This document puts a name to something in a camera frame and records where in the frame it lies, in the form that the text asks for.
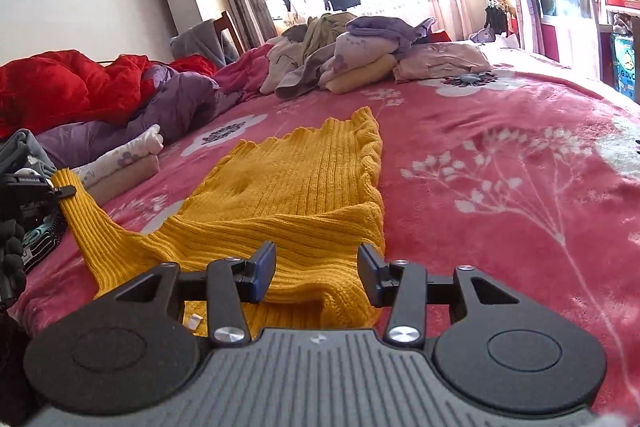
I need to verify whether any grey-blue garment on chair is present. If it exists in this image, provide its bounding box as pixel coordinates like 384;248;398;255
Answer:
169;19;242;68

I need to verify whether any grey garment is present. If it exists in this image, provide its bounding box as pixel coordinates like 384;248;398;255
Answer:
0;129;59;182

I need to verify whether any drying rack with dark clothes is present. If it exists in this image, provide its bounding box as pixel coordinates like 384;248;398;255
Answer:
483;0;522;39

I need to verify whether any beige folded garment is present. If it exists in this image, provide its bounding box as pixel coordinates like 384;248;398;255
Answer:
87;155;161;207

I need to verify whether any pile of unfolded clothes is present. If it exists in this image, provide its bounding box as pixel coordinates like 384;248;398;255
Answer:
274;12;359;101

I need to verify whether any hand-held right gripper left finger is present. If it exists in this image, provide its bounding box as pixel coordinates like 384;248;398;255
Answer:
112;240;278;349

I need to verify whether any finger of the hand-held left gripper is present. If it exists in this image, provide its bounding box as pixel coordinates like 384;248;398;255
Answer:
47;185;77;204

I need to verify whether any white floral folded garment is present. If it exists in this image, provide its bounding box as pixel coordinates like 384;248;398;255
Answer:
74;124;165;188

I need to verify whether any pink floral blanket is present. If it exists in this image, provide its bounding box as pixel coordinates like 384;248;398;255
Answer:
10;38;640;413

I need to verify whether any yellow knit sweater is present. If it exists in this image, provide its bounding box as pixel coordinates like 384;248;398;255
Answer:
51;105;387;341

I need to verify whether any lavender garment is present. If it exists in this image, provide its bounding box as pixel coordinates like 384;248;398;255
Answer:
345;15;437;58

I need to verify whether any magenta cloth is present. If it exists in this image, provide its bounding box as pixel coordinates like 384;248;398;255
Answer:
214;42;277;101

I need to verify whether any purple quilt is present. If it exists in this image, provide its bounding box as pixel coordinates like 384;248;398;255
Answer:
37;64;247;170

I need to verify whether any pale yellow folded garment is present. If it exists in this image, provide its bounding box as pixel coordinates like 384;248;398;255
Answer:
324;54;399;96

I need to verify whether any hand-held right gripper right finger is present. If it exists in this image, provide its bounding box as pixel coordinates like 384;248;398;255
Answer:
357;243;524;349

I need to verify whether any pale pink floral garment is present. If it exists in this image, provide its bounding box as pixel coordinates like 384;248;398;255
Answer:
394;41;494;84

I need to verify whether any cream floral folded garment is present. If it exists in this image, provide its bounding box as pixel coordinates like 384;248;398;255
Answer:
319;34;402;84

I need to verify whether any wooden chair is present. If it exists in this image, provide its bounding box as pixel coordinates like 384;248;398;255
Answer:
212;10;247;58

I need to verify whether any red quilt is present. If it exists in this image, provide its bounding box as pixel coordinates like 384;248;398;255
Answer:
0;50;219;138

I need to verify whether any off-white crumpled garment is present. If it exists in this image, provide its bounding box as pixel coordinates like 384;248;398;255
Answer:
259;37;307;96

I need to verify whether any person's left hand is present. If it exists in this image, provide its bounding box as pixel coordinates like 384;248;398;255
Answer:
0;219;28;304

